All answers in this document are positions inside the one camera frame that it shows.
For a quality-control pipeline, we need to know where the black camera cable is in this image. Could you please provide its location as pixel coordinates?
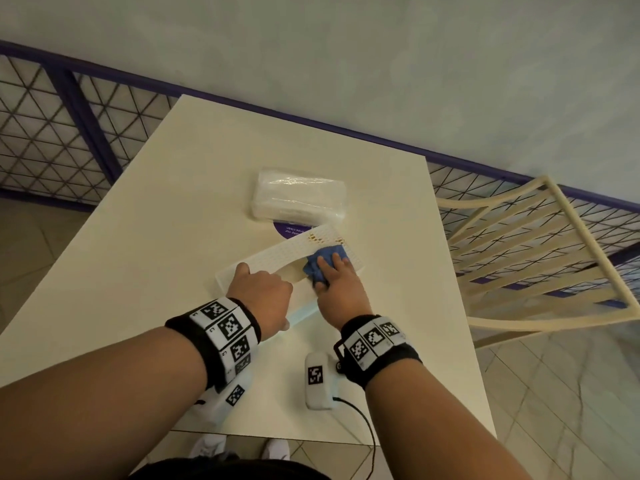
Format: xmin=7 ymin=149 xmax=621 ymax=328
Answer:
xmin=332 ymin=397 xmax=377 ymax=480

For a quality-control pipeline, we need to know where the person's right forearm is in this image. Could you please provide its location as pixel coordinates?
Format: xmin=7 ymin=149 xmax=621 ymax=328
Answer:
xmin=365 ymin=362 xmax=531 ymax=480

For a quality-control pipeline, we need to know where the person's right hand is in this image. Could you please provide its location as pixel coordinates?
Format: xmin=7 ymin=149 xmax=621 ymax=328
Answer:
xmin=315 ymin=254 xmax=377 ymax=331

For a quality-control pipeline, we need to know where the white shoe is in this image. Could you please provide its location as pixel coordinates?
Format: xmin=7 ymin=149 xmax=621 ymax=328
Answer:
xmin=189 ymin=434 xmax=229 ymax=461
xmin=263 ymin=437 xmax=291 ymax=461

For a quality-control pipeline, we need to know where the cream slatted chair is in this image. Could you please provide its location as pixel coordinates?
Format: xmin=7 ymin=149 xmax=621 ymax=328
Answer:
xmin=437 ymin=175 xmax=640 ymax=348

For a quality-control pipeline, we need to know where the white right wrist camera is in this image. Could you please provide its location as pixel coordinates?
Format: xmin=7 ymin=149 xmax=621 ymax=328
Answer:
xmin=305 ymin=352 xmax=343 ymax=411

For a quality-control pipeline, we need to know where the white tissue box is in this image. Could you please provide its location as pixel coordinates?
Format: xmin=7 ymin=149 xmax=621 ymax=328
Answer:
xmin=215 ymin=223 xmax=366 ymax=328

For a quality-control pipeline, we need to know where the clear plastic tissue wrapper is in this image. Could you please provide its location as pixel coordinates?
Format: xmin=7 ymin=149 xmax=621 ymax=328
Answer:
xmin=249 ymin=168 xmax=349 ymax=227

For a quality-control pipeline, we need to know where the round purple sticker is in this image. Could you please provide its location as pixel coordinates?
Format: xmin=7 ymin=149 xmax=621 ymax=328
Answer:
xmin=273 ymin=222 xmax=313 ymax=239

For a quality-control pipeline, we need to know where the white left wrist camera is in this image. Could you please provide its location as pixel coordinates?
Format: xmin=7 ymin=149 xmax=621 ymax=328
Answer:
xmin=192 ymin=382 xmax=251 ymax=428

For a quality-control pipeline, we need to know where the person's left hand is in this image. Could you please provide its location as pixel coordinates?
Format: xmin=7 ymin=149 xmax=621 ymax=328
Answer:
xmin=225 ymin=263 xmax=293 ymax=341

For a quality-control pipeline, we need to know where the blue cleaning cloth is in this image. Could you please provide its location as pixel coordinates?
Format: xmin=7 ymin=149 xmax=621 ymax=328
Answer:
xmin=302 ymin=247 xmax=349 ymax=291

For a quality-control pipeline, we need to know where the purple mesh railing fence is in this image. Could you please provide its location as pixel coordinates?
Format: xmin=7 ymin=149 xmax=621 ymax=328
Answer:
xmin=0 ymin=40 xmax=640 ymax=311

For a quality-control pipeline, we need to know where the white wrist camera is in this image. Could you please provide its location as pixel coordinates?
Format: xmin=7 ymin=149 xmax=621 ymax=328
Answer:
xmin=305 ymin=352 xmax=343 ymax=411
xmin=192 ymin=382 xmax=251 ymax=428

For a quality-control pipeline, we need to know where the person's left forearm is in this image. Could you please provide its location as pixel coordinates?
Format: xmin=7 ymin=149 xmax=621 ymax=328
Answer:
xmin=0 ymin=325 xmax=209 ymax=480

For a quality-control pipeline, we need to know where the person's dark clothing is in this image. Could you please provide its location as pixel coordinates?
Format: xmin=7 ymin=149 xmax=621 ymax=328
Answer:
xmin=127 ymin=454 xmax=331 ymax=480

